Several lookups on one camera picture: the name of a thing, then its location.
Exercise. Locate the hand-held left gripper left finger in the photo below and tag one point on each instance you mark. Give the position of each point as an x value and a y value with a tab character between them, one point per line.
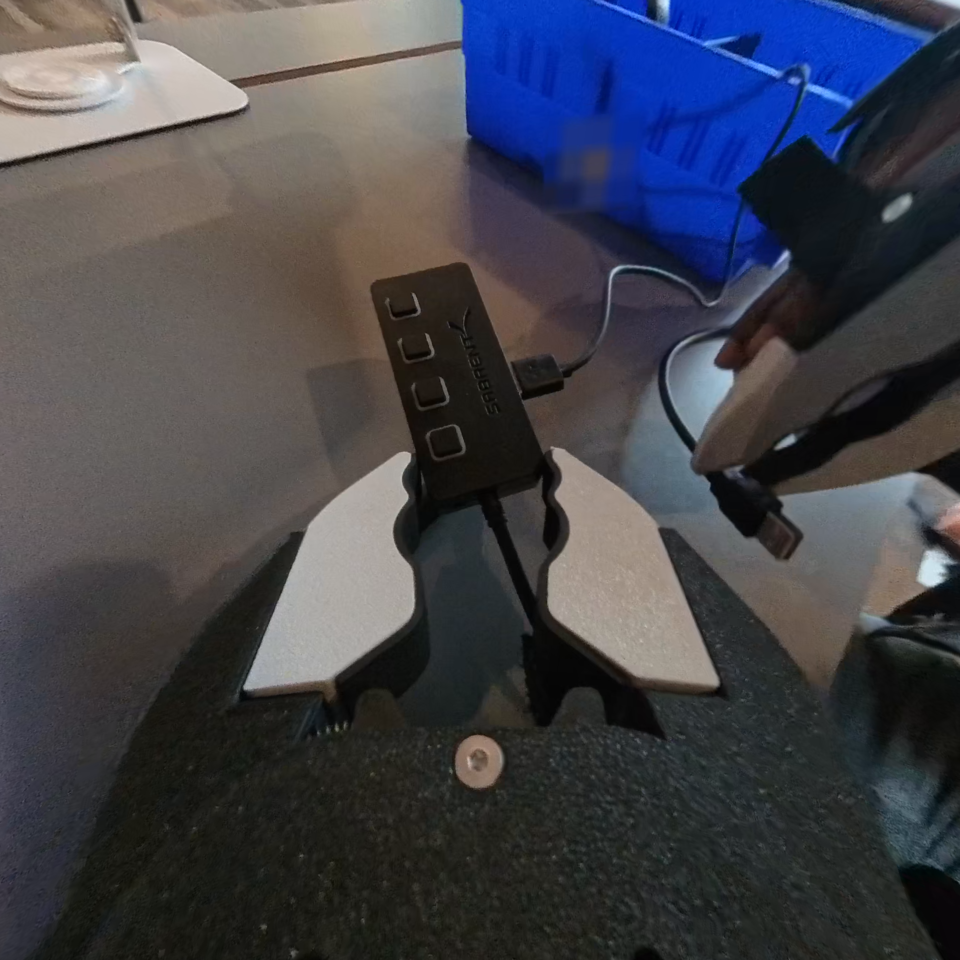
337	600

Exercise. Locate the black four-button usb hub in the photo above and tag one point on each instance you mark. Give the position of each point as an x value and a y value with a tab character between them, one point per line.
495	442

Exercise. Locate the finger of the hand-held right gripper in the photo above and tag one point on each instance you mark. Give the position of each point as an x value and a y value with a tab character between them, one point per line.
900	442
862	345

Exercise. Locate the person's right hand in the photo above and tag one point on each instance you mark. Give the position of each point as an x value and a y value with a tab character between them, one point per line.
780	315

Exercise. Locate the person's leg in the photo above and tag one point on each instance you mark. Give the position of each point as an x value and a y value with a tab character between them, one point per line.
900	712

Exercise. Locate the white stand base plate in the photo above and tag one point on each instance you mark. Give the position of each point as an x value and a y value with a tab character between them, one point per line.
150	112

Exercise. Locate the blue plastic bin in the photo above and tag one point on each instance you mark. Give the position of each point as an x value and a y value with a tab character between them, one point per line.
525	75

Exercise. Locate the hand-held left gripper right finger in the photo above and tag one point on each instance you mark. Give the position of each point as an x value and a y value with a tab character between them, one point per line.
622	600

